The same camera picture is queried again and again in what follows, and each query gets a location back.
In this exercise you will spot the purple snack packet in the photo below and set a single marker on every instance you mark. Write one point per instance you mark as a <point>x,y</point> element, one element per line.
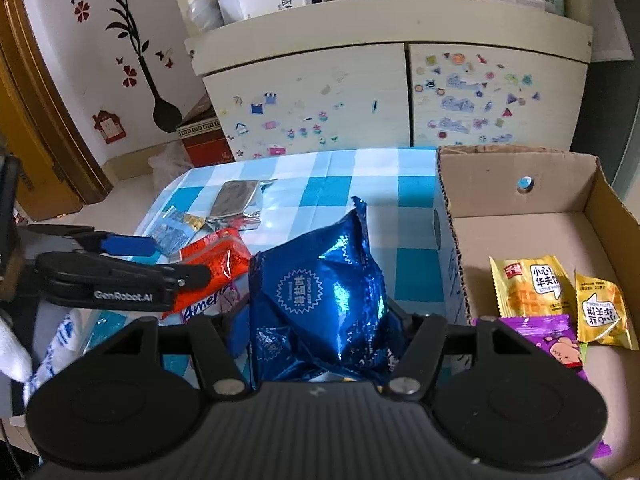
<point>555,340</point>

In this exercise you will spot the red snack packet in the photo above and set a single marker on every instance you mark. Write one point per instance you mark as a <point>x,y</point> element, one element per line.
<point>215,260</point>

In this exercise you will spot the light blue snack packet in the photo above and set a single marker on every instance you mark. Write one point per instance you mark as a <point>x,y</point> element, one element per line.
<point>175,232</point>

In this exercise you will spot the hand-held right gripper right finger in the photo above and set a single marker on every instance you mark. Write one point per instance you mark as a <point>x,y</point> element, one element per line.
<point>422,340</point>

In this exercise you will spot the white snack packet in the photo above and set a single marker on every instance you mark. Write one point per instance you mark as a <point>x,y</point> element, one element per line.
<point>210,305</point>

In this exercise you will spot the yellow snack packet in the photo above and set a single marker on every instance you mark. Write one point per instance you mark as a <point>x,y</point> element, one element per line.
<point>602,310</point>
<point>532,287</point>

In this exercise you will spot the red patterned cardboard box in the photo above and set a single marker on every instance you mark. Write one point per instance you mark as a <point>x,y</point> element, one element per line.
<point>205,132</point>

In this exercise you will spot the blue white checked tablecloth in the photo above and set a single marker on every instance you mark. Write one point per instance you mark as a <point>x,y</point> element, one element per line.
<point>325,190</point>

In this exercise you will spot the grey hanging cloth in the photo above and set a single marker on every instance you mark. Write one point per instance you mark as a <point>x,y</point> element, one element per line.
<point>607,25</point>

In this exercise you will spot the brown cardboard box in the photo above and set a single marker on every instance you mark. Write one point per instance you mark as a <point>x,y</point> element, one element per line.
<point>525,230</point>

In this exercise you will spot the wooden door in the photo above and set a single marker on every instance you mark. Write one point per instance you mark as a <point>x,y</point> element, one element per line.
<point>35,110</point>

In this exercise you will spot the cream cabinet with stickers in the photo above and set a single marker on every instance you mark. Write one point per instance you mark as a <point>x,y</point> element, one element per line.
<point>350,90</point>

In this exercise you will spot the wall socket with red sticker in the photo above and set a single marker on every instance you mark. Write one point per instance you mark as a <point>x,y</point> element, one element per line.
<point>108,126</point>

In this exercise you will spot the person's left hand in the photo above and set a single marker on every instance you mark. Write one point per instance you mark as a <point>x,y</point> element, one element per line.
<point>14,347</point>

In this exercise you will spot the dark blue snack packet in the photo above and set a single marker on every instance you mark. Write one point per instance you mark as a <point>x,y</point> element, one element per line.
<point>320,305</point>

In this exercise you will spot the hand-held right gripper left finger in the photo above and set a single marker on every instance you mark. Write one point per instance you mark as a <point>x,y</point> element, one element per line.
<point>239,332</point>

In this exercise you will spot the crumpled clear plastic bag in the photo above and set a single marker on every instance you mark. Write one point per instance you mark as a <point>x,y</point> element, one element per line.
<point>202,12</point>

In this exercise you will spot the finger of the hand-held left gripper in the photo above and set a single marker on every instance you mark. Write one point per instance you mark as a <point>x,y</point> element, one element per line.
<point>127,245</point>
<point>110,282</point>

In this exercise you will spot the silver foil snack packet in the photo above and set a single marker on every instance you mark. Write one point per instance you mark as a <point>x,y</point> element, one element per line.
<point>237,202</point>

